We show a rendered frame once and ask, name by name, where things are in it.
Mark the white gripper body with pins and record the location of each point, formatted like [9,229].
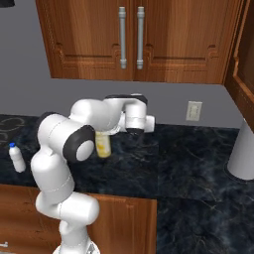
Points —
[150,123]

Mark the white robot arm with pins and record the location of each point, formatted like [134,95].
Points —
[54,155]

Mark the yellow drink bottle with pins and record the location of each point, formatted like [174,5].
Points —
[103,147]

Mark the white tapered cylinder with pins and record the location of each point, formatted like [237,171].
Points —
[244,155]

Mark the wooden base cupboard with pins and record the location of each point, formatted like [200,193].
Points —
[129,228]

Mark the white bottle with blue cap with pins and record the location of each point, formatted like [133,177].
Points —
[17,160]

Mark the black hob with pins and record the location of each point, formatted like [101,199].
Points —
[11,127]

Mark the white wall socket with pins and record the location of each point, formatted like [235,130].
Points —
[193,111]

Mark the wooden wall cupboard door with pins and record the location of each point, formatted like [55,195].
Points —
[86,36]
[185,36]

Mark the wooden corner wall cupboard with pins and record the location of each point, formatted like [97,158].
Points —
[243,63]

